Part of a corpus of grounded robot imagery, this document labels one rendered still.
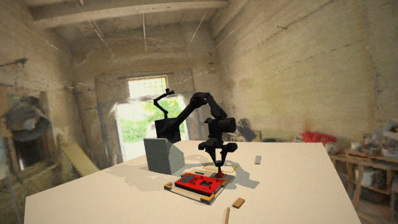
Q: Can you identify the small brown rectangular block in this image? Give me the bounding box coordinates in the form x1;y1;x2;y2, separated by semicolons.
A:
233;198;245;209

